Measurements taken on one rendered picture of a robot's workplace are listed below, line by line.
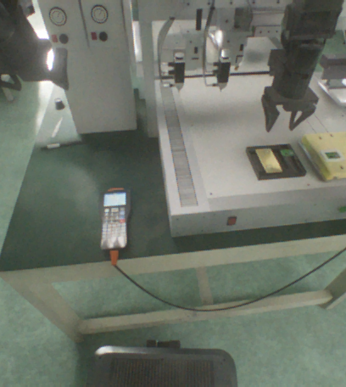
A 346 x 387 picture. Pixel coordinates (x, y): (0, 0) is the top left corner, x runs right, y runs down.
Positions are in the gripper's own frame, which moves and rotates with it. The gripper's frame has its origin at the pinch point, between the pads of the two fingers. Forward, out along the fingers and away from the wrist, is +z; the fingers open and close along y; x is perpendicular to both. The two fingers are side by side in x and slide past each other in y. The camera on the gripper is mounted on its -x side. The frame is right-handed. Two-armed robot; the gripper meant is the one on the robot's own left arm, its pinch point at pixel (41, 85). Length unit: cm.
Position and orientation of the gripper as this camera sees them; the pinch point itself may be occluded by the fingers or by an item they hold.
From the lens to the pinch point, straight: 63.2
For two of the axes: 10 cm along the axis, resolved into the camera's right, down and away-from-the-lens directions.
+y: -10.0, -0.1, 0.1
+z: 0.1, 1.8, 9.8
